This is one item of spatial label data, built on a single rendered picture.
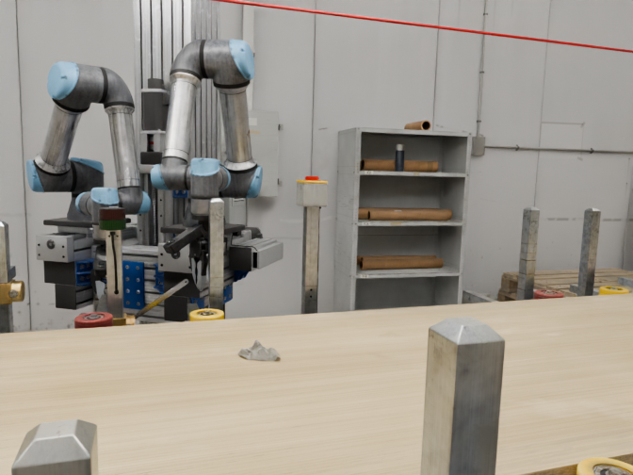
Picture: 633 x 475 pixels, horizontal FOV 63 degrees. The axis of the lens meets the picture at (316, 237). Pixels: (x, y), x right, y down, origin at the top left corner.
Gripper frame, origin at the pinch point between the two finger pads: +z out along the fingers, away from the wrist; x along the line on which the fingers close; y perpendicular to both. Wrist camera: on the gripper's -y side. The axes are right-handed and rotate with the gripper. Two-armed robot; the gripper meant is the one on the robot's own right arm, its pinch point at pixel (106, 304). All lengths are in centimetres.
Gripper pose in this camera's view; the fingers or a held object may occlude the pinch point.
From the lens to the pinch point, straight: 172.3
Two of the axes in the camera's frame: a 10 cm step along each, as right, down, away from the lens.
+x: -9.5, 0.2, -3.1
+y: -3.1, -1.3, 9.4
